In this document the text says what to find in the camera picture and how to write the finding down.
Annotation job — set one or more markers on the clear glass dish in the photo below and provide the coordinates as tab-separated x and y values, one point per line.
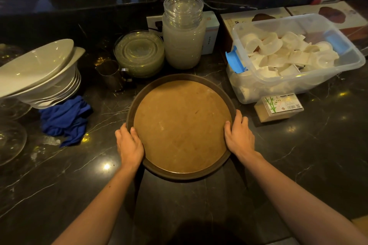
10	140
11	108

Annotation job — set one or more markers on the pile of white plastic cups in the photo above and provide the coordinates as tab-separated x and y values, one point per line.
287	54

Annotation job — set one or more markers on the person's right thumb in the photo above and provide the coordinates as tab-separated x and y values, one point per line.
227	129

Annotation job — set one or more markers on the person's right middle finger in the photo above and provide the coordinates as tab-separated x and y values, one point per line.
245	122

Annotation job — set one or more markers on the stack of clear glass plates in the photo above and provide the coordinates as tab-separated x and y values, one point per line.
139	54

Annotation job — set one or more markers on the beige printed cardboard box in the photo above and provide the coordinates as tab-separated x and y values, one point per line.
336	15
250	19

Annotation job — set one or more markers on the person's right forearm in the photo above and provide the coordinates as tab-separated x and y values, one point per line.
299	204

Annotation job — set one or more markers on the person's left forearm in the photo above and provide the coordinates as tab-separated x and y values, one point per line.
97	210

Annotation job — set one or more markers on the frosted plastic jar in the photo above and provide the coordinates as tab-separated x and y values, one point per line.
184	43

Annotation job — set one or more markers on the small toothpick box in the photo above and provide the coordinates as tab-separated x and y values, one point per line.
280	107

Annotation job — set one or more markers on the red and white packet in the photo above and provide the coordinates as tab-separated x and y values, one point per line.
325	1

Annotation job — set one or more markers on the clear plastic storage bin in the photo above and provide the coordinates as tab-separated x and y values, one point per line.
296	78

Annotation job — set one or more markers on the round brown tray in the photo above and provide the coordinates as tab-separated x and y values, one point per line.
181	127

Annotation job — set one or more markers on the white carton box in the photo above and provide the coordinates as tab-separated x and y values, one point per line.
211	32

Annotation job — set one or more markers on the blue cloth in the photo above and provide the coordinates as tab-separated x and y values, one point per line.
64	120

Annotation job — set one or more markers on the stack of white bowls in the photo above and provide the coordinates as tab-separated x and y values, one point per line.
40	72

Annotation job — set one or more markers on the person's right hand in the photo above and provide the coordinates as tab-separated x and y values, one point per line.
240	140

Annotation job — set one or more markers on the person's left thumb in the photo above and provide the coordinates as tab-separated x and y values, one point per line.
135	136

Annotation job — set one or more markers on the stack of clear plastic lids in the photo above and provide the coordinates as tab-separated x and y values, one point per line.
183	9

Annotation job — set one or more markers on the person's left hand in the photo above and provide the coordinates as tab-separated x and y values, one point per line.
129	148

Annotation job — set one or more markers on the white wall socket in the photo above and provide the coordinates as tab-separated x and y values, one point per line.
153	25

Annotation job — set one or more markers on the small metal pitcher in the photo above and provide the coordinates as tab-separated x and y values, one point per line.
110	77

